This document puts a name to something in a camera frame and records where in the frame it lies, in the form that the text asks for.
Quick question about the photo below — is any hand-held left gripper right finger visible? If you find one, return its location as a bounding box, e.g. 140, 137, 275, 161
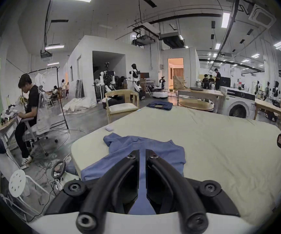
146, 150, 240, 234

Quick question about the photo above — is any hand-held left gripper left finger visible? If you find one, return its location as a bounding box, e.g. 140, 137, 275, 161
44, 150, 141, 234

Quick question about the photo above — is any blue shirt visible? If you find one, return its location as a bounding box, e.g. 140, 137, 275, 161
81, 134, 187, 215

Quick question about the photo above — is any wooden table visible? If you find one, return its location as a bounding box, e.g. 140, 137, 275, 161
254, 98, 281, 129
177, 89, 226, 113

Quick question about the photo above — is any bed with beige sheet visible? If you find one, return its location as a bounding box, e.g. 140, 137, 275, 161
70, 105, 281, 226

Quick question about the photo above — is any white washing machine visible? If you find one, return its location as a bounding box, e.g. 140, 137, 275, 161
220, 86, 256, 119

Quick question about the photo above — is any wooden armchair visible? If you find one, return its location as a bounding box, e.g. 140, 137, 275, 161
105, 90, 140, 124

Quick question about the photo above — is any folded dark blue garment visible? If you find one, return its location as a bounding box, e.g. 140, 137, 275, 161
147, 101, 174, 111

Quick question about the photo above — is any pile of white cloth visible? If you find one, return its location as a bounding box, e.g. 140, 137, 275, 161
63, 98, 98, 113

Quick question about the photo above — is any white wheeled robot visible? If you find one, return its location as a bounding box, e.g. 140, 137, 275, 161
152, 76, 168, 99

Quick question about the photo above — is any white round stool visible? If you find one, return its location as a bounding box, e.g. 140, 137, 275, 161
9, 169, 45, 216

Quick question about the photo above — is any white office chair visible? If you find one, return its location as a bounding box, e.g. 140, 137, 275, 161
22, 92, 58, 156

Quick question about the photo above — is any black clothes rack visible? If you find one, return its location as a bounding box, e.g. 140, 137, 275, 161
28, 66, 69, 130

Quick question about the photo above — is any group of robots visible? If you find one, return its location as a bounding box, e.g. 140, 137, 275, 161
94, 62, 127, 102

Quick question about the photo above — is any group of people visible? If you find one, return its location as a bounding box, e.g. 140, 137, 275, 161
52, 79, 69, 100
201, 68, 223, 90

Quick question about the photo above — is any white humanoid robot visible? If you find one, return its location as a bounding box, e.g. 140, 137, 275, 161
127, 64, 142, 92

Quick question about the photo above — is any wooden desk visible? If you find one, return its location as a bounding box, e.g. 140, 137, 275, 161
0, 105, 20, 146

